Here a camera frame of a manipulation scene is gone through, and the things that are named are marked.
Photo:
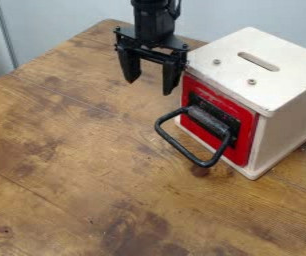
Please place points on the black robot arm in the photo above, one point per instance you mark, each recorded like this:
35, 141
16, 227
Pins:
155, 3

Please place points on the red wooden drawer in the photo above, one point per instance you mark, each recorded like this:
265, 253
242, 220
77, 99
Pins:
216, 120

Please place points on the white wooden drawer cabinet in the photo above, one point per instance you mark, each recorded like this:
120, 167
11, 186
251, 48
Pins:
250, 76

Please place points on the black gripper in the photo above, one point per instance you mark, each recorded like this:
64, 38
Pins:
150, 40

